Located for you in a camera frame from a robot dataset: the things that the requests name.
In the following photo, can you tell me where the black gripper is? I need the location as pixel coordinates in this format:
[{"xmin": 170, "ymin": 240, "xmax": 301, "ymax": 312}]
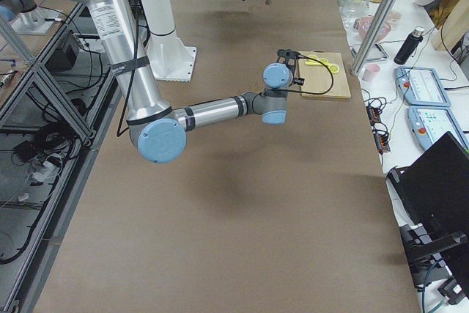
[{"xmin": 276, "ymin": 54, "xmax": 305, "ymax": 84}]

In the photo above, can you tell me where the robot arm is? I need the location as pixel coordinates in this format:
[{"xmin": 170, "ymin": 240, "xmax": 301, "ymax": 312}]
[{"xmin": 74, "ymin": 0, "xmax": 300, "ymax": 163}]

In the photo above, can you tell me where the pink plastic cup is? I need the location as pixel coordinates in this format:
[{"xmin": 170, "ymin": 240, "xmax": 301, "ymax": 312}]
[{"xmin": 362, "ymin": 63, "xmax": 380, "ymax": 82}]

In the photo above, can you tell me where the wooden cutting board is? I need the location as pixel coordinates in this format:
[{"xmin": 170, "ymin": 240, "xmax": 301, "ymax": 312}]
[{"xmin": 298, "ymin": 51, "xmax": 351, "ymax": 99}]

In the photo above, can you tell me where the middle lemon slice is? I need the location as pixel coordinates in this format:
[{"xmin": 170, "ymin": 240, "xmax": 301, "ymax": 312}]
[{"xmin": 318, "ymin": 57, "xmax": 330, "ymax": 65}]

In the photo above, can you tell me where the pink bowl with ice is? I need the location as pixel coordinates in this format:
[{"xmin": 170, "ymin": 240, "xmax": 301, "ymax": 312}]
[{"xmin": 356, "ymin": 15, "xmax": 394, "ymax": 41}]

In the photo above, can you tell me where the black water bottle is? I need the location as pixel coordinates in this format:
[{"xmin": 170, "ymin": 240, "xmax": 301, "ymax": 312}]
[{"xmin": 394, "ymin": 26, "xmax": 424, "ymax": 65}]

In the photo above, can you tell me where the far blue teach pendant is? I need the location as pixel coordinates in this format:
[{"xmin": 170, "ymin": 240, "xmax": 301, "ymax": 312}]
[{"xmin": 394, "ymin": 66, "xmax": 451, "ymax": 108}]

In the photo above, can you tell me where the blue teach pendant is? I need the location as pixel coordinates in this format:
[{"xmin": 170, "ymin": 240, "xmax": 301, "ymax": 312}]
[
  {"xmin": 407, "ymin": 106, "xmax": 468, "ymax": 151},
  {"xmin": 394, "ymin": 66, "xmax": 451, "ymax": 108}
]

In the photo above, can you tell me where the near blue teach pendant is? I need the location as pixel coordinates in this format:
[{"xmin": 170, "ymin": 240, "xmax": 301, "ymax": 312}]
[{"xmin": 407, "ymin": 106, "xmax": 468, "ymax": 151}]

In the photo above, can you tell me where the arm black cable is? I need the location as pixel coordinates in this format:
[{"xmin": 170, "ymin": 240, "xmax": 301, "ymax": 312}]
[{"xmin": 284, "ymin": 54, "xmax": 335, "ymax": 96}]

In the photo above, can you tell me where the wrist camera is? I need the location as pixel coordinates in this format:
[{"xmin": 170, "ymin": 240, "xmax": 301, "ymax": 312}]
[{"xmin": 277, "ymin": 49, "xmax": 300, "ymax": 59}]

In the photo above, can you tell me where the lemon slice near handle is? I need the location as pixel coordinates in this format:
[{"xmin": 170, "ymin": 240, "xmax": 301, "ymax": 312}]
[{"xmin": 328, "ymin": 64, "xmax": 340, "ymax": 74}]

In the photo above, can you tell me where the aluminium frame post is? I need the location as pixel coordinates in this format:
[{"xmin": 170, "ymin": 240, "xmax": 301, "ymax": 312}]
[{"xmin": 350, "ymin": 0, "xmax": 396, "ymax": 76}]

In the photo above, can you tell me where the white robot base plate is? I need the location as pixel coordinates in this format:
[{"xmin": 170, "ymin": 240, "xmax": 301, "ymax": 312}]
[{"xmin": 147, "ymin": 32, "xmax": 197, "ymax": 82}]

